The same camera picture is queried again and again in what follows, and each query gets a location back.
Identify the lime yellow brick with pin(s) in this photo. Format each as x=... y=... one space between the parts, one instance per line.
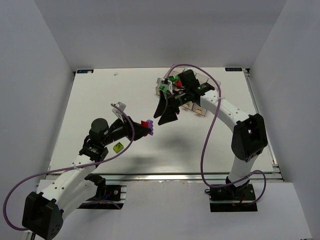
x=118 y=147

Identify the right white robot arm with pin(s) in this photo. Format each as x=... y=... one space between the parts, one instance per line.
x=249 y=136

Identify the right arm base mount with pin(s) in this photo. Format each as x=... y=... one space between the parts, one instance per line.
x=221 y=200

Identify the lilac purple brick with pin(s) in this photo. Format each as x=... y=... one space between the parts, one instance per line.
x=150 y=125

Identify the small green brick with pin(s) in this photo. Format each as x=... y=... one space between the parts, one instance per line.
x=172 y=79

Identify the clear four-bin organizer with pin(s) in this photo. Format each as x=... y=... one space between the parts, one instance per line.
x=176 y=90

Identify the right corner logo sticker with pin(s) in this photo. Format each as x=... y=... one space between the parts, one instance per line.
x=233 y=69

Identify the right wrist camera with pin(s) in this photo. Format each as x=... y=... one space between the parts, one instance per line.
x=165 y=82

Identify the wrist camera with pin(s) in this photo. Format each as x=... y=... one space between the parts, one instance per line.
x=118 y=110
x=165 y=82

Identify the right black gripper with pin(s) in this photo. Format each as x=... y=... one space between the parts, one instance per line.
x=173 y=100

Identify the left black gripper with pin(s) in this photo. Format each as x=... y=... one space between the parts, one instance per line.
x=130 y=127

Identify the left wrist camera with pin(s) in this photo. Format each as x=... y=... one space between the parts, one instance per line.
x=118 y=110

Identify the aluminium front rail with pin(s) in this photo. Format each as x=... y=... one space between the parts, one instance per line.
x=175 y=177

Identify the left corner logo sticker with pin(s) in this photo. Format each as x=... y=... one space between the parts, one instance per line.
x=85 y=71

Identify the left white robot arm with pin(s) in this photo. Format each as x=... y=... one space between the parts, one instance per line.
x=44 y=212

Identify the green 2x2 brick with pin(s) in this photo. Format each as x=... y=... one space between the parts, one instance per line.
x=163 y=88

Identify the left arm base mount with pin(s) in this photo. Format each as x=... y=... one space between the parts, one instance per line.
x=107 y=196

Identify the corner logo sticker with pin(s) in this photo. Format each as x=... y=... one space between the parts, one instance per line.
x=233 y=69
x=85 y=71

